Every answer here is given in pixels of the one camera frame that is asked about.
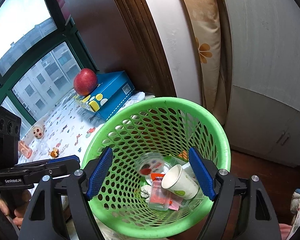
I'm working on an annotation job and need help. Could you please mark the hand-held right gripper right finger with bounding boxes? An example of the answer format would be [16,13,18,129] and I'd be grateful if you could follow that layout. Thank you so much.
[189,147,282,240]

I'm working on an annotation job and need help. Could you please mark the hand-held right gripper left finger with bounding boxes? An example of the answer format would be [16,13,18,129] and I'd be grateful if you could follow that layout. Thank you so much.
[19,146,114,240]

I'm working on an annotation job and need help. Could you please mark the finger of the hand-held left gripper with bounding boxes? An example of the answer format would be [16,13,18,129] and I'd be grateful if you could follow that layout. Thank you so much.
[27,164,81,181]
[16,155,80,168]

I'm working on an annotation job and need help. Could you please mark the white paper cup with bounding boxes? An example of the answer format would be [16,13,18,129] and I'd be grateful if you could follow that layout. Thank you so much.
[161,164,199,200]

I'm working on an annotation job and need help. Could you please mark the pink packet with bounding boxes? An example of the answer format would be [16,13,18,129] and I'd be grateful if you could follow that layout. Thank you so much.
[169,199,188,210]

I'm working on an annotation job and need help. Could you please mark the orange snack wrapper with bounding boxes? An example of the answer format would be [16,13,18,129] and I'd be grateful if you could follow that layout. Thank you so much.
[150,172,167,183]

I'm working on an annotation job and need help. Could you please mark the clear plastic tray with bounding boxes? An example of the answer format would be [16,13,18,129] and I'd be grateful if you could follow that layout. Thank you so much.
[147,180,173,211]

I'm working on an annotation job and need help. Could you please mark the clear round plastic lid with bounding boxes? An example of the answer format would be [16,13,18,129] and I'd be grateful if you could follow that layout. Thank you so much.
[136,154,173,181]

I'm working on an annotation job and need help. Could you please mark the green plastic basket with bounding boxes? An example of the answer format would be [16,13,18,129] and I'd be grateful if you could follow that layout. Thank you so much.
[80,97,232,233]

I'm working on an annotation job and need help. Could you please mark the person's left hand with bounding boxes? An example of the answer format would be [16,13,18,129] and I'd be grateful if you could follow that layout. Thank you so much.
[0,189,32,228]

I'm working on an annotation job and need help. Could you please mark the orange translucent bottle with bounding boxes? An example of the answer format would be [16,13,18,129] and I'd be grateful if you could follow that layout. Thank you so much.
[17,140,33,159]

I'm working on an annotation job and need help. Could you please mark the clear crumpled plastic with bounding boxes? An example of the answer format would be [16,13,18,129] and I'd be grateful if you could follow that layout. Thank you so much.
[37,140,50,153]

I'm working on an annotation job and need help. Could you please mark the pizza plush toy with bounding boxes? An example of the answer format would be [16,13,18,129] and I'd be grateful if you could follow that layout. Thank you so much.
[31,124,46,139]

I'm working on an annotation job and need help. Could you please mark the printed blanket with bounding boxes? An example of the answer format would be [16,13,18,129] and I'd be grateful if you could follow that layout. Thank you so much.
[16,90,156,223]

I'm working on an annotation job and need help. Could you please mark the red apple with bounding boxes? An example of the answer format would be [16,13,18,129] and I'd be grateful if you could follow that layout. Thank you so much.
[73,68,99,96]

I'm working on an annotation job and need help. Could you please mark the blue spotted tissue box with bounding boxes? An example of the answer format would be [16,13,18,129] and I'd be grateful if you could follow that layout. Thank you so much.
[74,71,136,121]

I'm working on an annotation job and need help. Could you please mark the white wardrobe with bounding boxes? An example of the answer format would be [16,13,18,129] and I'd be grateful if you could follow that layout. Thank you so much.
[217,0,300,168]

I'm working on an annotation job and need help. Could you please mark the beige floral fabric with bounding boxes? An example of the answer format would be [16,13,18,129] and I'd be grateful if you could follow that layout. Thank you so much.
[175,0,232,125]

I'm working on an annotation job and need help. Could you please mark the brown wooden board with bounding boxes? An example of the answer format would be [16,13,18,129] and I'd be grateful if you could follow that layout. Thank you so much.
[105,0,178,98]

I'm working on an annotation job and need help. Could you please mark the white panel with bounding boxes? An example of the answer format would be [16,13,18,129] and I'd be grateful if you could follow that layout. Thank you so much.
[136,0,203,106]

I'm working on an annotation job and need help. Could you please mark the green window frame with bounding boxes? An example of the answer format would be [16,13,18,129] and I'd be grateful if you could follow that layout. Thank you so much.
[0,0,103,124]

